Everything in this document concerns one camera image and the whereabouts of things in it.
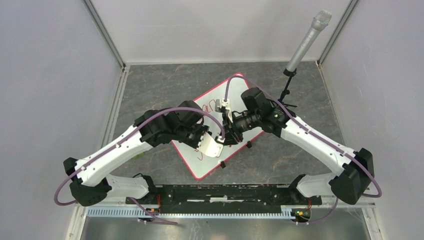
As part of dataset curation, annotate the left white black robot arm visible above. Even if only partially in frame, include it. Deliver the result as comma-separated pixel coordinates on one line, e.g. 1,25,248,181
54,100,225,207

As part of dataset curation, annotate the black microphone tripod stand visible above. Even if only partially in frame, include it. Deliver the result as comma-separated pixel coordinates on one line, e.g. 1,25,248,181
278,68,297,108

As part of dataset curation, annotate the white board with pink rim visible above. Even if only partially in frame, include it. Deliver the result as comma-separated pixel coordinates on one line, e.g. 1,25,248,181
171,73,263,180

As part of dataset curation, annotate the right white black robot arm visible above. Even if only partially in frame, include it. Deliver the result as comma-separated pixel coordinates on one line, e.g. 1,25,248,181
215,87,375,205

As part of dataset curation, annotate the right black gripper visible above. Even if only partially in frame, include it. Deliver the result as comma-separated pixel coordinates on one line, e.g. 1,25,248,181
219,110,260,145

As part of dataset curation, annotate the small green eraser toy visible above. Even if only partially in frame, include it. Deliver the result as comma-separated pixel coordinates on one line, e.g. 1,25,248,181
133,152,145,159

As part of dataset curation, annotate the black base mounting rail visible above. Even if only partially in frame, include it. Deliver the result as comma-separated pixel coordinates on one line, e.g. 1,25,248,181
139,184,322,214

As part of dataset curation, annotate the silver microphone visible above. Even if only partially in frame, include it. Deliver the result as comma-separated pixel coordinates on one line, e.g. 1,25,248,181
285,10,332,73

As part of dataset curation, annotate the white slotted cable duct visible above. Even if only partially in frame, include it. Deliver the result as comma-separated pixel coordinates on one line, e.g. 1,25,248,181
86,206,295,220

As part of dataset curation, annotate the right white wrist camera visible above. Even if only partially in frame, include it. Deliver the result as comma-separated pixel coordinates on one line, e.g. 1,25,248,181
215,98,233,123

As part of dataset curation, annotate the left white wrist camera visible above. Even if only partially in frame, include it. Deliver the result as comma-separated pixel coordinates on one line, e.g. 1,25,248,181
196,132,225,158

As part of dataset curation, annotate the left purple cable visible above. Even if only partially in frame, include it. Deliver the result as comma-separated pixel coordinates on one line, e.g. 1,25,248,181
53,106,226,225

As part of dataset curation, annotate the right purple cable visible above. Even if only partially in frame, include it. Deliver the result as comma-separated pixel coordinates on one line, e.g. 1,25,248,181
223,74,383,225

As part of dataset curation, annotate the purple cable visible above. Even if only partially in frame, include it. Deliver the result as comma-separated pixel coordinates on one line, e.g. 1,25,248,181
223,74,383,225
53,106,226,225

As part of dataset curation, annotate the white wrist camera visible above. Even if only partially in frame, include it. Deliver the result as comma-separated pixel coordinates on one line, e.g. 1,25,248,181
215,98,233,123
196,132,225,158

